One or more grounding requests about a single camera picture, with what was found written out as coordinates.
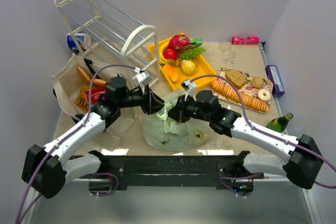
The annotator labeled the red gummy candy bag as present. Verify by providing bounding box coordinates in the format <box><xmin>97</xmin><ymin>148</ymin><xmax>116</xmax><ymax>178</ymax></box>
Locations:
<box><xmin>91</xmin><ymin>88</ymin><xmax>106</xmax><ymax>104</ymax></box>

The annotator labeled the light green plastic bag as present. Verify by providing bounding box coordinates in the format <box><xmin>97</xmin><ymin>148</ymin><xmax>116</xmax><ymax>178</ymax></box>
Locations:
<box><xmin>143</xmin><ymin>89</ymin><xmax>214</xmax><ymax>152</ymax></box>

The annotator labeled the orange kettle chips bag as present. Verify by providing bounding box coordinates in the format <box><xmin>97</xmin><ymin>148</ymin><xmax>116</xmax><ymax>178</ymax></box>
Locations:
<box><xmin>75</xmin><ymin>66</ymin><xmax>107</xmax><ymax>112</ymax></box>

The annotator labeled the cream canvas tote bag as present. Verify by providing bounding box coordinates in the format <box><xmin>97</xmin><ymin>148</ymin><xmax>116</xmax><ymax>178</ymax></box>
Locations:
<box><xmin>51</xmin><ymin>53</ymin><xmax>140</xmax><ymax>141</ymax></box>

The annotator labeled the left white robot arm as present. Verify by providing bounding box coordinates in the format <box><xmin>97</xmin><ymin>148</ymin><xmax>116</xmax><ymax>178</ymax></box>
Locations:
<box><xmin>22</xmin><ymin>77</ymin><xmax>164</xmax><ymax>199</ymax></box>

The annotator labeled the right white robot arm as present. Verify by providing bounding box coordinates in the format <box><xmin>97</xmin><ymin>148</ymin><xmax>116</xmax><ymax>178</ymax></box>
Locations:
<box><xmin>168</xmin><ymin>90</ymin><xmax>323</xmax><ymax>189</ymax></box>

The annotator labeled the orange mango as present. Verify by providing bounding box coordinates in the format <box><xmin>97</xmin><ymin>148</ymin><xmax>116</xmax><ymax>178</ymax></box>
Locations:
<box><xmin>163</xmin><ymin>64</ymin><xmax>179</xmax><ymax>83</ymax></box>

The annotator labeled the brown bread slice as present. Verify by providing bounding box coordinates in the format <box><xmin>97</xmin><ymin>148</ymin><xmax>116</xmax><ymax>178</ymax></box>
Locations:
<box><xmin>225</xmin><ymin>69</ymin><xmax>247</xmax><ymax>89</ymax></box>

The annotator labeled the yellow pear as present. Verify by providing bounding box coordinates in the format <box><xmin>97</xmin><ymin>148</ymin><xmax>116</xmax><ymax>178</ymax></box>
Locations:
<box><xmin>180</xmin><ymin>60</ymin><xmax>196</xmax><ymax>75</ymax></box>

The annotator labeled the long baguette loaf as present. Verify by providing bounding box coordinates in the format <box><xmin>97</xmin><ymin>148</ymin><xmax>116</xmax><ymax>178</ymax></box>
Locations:
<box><xmin>211</xmin><ymin>80</ymin><xmax>269</xmax><ymax>113</ymax></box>

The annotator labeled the yellow plastic fruit tray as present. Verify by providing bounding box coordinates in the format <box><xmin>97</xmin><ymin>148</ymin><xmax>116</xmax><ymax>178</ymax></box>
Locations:
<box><xmin>146</xmin><ymin>36</ymin><xmax>218</xmax><ymax>92</ymax></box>

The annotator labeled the red apple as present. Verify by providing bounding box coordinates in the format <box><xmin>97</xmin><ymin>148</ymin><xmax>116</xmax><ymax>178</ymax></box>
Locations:
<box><xmin>163</xmin><ymin>48</ymin><xmax>178</xmax><ymax>61</ymax></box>

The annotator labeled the floral bread tray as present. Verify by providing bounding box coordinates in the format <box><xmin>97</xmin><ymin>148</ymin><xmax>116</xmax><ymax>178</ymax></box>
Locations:
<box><xmin>213</xmin><ymin>67</ymin><xmax>273</xmax><ymax>106</ymax></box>

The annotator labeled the green grape bunch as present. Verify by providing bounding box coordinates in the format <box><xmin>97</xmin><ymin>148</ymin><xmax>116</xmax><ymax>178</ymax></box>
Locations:
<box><xmin>180</xmin><ymin>46</ymin><xmax>206</xmax><ymax>60</ymax></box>

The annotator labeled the white glazed donut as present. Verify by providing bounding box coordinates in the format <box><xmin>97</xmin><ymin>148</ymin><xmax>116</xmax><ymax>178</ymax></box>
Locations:
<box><xmin>257</xmin><ymin>89</ymin><xmax>271</xmax><ymax>102</ymax></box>

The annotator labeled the round bread roll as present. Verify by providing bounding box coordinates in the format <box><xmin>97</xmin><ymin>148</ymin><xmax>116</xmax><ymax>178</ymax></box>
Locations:
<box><xmin>251</xmin><ymin>77</ymin><xmax>264</xmax><ymax>89</ymax></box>

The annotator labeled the yellow banana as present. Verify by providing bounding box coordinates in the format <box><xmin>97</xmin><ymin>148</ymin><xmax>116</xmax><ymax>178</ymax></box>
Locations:
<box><xmin>159</xmin><ymin>41</ymin><xmax>181</xmax><ymax>67</ymax></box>

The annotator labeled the blue white can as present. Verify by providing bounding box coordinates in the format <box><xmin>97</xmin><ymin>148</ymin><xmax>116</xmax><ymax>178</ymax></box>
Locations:
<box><xmin>67</xmin><ymin>31</ymin><xmax>92</xmax><ymax>51</ymax></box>

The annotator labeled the pink dragon fruit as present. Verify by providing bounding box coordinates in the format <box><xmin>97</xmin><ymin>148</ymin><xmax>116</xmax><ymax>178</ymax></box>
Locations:
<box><xmin>168</xmin><ymin>34</ymin><xmax>203</xmax><ymax>51</ymax></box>

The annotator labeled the white metal shelf rack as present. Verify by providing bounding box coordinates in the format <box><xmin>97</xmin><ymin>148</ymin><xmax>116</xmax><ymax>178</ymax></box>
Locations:
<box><xmin>54</xmin><ymin>0</ymin><xmax>160</xmax><ymax>86</ymax></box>

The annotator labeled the pink box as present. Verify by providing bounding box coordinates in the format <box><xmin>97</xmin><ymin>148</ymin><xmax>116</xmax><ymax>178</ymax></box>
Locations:
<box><xmin>232</xmin><ymin>36</ymin><xmax>260</xmax><ymax>45</ymax></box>

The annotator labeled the purple box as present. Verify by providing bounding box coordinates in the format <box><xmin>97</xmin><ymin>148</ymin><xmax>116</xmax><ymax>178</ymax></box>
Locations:
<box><xmin>265</xmin><ymin>65</ymin><xmax>285</xmax><ymax>97</ymax></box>

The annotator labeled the green bottle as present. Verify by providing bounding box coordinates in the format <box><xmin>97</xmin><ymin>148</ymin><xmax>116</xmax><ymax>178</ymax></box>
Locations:
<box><xmin>266</xmin><ymin>113</ymin><xmax>293</xmax><ymax>133</ymax></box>

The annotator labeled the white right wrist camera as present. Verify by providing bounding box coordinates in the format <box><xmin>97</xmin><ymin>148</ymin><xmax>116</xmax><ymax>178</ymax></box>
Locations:
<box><xmin>181</xmin><ymin>79</ymin><xmax>197</xmax><ymax>101</ymax></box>

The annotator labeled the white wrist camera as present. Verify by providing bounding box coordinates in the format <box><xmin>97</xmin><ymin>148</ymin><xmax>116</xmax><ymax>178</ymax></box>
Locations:
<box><xmin>132</xmin><ymin>67</ymin><xmax>152</xmax><ymax>86</ymax></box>
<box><xmin>181</xmin><ymin>79</ymin><xmax>197</xmax><ymax>101</ymax></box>

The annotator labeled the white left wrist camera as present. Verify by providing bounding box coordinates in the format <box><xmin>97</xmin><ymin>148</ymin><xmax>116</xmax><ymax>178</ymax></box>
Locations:
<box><xmin>132</xmin><ymin>67</ymin><xmax>152</xmax><ymax>86</ymax></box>

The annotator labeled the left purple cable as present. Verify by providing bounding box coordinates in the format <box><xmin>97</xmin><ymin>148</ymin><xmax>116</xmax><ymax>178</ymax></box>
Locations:
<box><xmin>14</xmin><ymin>63</ymin><xmax>144</xmax><ymax>224</ymax></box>

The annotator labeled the purple cable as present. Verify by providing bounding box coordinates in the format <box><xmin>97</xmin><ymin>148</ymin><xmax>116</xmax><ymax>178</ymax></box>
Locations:
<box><xmin>14</xmin><ymin>63</ymin><xmax>144</xmax><ymax>224</ymax></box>
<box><xmin>187</xmin><ymin>74</ymin><xmax>336</xmax><ymax>196</ymax></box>

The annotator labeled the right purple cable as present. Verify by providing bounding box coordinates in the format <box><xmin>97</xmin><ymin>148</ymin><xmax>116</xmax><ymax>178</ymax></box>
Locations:
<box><xmin>187</xmin><ymin>74</ymin><xmax>336</xmax><ymax>196</ymax></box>

